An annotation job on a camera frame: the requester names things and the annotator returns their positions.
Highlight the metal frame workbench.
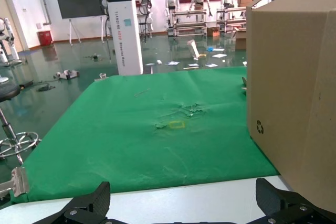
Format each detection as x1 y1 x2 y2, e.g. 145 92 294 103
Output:
172 8 208 38
216 7 247 34

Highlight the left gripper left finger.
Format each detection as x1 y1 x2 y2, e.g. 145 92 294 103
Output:
31 181 111 224

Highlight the beige door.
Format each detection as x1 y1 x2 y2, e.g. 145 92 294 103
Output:
0 0 28 52

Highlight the open cardboard carton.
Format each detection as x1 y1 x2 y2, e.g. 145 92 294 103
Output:
234 26 247 50

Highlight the large open cardboard box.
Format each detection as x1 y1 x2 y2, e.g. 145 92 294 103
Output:
246 0 336 215

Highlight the white device with cables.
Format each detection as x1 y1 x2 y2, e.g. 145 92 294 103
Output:
53 69 80 80

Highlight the dark display screen on stand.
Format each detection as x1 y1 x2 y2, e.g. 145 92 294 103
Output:
55 0 109 44

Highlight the small cardboard carton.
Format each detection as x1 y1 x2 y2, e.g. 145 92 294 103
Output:
206 26 221 38

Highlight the white robot base pillar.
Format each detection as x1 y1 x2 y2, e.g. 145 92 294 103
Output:
106 0 144 76

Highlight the red bin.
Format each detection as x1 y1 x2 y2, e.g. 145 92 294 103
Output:
36 30 54 47

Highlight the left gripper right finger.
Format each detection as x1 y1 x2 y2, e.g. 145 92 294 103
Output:
255 177 336 224

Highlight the metal table clamp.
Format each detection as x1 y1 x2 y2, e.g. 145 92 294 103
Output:
0 167 30 199
93 72 110 82

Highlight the black stool chrome base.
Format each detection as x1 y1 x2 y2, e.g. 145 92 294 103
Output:
0 82 42 163

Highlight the green table cloth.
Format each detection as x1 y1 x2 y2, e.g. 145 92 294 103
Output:
10 66 280 205

